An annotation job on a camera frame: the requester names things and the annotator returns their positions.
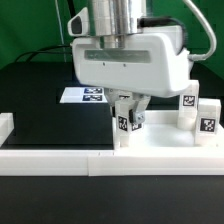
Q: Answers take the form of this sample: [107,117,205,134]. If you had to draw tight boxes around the white U-shaped fence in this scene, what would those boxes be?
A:
[0,112,224,178]

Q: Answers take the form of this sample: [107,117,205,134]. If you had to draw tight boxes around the black hose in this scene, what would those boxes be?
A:
[65,0,79,21]

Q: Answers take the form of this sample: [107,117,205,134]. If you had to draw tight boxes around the white sheet with tags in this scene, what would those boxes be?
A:
[60,87,107,103]

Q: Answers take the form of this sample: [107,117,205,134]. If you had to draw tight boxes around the white square tabletop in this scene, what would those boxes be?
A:
[112,110,224,150]

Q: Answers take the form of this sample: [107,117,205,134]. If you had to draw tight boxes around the white thin cable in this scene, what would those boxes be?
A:
[53,0,67,63]

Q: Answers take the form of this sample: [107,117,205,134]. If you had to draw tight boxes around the black cable with connector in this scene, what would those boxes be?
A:
[13,43,75,64]

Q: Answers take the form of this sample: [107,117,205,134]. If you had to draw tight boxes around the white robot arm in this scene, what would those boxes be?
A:
[68,0,190,124]

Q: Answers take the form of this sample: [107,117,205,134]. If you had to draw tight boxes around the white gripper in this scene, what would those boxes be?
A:
[72,26,190,124]

